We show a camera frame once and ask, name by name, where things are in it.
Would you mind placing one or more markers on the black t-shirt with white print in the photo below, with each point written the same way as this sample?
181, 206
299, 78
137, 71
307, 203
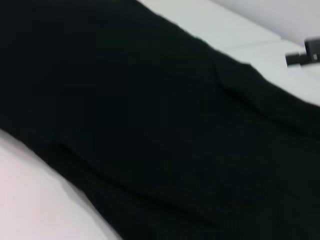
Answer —
125, 100

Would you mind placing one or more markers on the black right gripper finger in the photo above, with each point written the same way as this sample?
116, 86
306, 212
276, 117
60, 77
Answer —
312, 50

